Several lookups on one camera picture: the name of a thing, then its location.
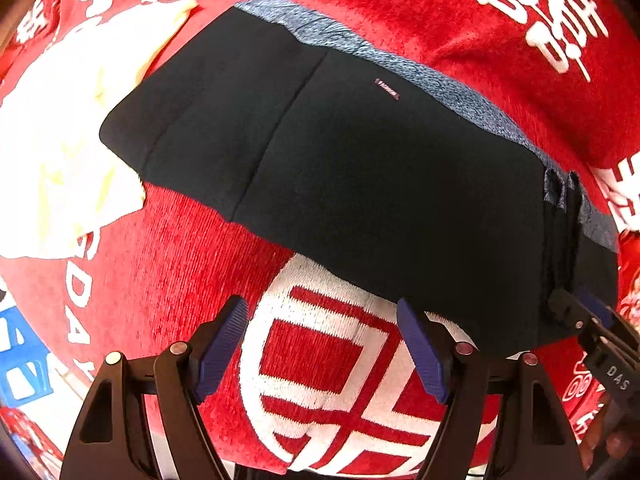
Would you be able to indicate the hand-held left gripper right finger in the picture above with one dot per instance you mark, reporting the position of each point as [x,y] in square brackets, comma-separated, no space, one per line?
[425,355]

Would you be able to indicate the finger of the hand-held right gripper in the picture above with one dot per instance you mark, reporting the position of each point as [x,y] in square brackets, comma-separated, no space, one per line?
[562,305]
[597,306]

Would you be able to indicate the blue plastic crate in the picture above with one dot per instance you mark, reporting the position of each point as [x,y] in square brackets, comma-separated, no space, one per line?
[10,317]

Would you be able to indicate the cream white cloth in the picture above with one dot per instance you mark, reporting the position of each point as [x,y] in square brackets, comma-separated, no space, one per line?
[60,135]

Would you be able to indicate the red embroidered pillow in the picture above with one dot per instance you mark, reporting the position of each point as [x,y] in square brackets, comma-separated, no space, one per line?
[631,270]

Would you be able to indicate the black pants with blue trim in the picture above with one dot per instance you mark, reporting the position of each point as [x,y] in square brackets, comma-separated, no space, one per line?
[350,160]

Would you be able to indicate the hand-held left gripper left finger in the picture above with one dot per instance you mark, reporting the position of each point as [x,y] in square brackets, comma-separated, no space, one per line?
[220,350]

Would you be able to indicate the red printed blanket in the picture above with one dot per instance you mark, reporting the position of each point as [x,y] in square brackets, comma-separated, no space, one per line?
[200,260]

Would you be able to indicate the person's right hand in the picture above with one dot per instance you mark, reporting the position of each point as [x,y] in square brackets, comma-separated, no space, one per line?
[602,440]

